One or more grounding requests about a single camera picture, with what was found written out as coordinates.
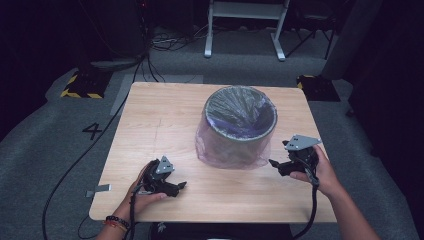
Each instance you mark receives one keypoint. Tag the purple plastic bag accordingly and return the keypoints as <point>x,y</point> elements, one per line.
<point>240,110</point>

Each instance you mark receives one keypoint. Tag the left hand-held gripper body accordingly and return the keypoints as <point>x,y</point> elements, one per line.
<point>155,180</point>

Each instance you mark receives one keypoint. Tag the white metal stand frame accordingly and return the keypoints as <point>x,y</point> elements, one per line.
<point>246,10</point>

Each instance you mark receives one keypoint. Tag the grey curtain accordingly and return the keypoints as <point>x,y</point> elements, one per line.
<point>350,40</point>

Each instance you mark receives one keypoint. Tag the black equipment stand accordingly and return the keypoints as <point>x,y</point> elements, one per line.
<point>113,36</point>

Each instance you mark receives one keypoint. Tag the black yellow striped base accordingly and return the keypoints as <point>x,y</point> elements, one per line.
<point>85,85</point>
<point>318,88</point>

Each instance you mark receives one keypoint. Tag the person's dark clothing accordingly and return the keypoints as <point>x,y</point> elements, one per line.
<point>233,231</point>

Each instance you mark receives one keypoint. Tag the green plastic bin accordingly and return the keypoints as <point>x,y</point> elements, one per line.
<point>233,148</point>

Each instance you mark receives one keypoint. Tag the person's left hand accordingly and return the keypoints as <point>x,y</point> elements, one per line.
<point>136,203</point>

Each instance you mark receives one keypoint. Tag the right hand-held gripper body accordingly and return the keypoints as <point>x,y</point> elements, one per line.
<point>301,156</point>

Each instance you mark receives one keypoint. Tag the grey tape strip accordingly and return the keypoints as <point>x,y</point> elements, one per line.
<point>100,189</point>

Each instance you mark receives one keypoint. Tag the black tripod stand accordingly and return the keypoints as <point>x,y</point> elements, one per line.
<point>313,31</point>

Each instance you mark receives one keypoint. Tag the person's right hand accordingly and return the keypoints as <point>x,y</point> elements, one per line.
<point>325,176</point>

